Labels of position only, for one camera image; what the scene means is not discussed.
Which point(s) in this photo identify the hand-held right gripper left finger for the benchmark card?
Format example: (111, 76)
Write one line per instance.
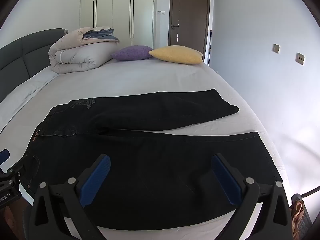
(96, 180)

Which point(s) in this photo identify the dark pole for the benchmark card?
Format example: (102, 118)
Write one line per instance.
(210, 47)

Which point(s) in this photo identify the folded beige duvet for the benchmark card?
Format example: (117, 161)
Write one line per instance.
(75, 57)

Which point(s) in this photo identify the metal wall socket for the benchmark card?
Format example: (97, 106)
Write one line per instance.
(276, 48)
(300, 58)

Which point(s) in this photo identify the white light switch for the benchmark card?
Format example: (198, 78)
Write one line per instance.
(161, 12)

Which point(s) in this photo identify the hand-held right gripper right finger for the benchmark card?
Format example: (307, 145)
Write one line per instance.
(226, 180)

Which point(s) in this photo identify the black pants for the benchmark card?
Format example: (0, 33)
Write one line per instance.
(150, 160)

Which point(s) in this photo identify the grey padded headboard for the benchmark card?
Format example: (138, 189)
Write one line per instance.
(22, 52)

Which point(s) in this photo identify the brown bag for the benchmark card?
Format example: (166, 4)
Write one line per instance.
(298, 215)

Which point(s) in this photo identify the purple pillow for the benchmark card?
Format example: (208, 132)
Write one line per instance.
(132, 53)

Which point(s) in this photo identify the yellow pillow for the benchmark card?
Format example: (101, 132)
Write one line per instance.
(177, 54)

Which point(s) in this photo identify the white wardrobe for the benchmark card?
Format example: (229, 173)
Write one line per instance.
(120, 10)

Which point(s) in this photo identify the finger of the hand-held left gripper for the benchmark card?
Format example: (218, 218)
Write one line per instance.
(3, 157)
(13, 171)

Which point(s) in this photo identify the bed with white sheet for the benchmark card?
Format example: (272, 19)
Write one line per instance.
(150, 77)

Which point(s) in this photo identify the brown door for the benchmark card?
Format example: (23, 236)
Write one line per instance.
(190, 17)

